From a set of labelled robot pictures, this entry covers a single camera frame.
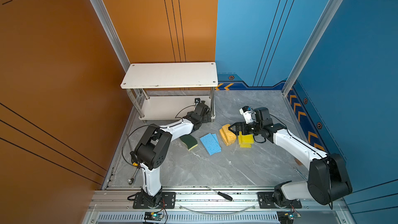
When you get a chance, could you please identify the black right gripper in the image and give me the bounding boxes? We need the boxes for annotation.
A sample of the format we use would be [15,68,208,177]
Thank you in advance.
[228,121,263,136]

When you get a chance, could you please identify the blue sponge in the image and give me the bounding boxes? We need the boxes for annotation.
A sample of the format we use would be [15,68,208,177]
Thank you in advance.
[212,134,219,144]
[200,133,221,156]

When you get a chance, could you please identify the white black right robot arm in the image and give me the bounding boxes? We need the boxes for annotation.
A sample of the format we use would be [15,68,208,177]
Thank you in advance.
[228,106,353,207]

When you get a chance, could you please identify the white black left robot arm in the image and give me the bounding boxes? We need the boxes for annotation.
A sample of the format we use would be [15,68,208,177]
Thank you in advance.
[131,101,210,205]

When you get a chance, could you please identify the white two-tier shelf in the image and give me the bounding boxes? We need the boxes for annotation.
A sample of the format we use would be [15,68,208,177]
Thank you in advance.
[121,62,218,121]

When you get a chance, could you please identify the orange yellow sponge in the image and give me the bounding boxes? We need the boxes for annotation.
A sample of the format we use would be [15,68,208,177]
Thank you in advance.
[219,124,236,146]

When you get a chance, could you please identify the right green circuit board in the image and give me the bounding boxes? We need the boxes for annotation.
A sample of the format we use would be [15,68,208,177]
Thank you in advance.
[277,212,294,224]

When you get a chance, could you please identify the green circuit board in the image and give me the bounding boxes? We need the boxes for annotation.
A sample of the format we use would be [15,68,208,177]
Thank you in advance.
[144,212,164,223]
[277,212,294,224]

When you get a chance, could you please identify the left green circuit board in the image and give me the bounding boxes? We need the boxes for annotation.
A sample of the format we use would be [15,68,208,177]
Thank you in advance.
[144,212,164,223]

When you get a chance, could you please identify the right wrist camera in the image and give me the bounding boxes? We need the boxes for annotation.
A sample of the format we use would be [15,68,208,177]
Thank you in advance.
[239,106,255,124]

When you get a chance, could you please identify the black handled screwdriver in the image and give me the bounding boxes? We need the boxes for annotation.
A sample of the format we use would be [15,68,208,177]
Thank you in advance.
[206,186,233,201]

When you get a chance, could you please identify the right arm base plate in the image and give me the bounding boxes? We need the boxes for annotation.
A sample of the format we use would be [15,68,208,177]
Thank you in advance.
[257,191,302,209]

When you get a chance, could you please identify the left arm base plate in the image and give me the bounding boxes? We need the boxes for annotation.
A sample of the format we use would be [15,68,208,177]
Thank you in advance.
[133,191,176,209]

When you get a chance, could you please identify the clear curved cable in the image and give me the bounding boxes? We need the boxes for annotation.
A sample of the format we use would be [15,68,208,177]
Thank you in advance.
[177,203,257,216]

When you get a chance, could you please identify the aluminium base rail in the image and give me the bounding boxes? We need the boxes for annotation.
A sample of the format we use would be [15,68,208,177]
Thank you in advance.
[83,186,355,224]

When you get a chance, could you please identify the left aluminium corner post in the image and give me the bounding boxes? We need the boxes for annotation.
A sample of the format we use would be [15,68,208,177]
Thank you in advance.
[90,0,131,72]

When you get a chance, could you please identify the aluminium corner post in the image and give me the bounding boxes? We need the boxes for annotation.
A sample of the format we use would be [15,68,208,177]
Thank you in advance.
[90,0,131,72]
[282,0,343,96]

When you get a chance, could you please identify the right aluminium corner post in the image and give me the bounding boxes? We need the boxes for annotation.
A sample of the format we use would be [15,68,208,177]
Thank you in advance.
[282,0,343,96]

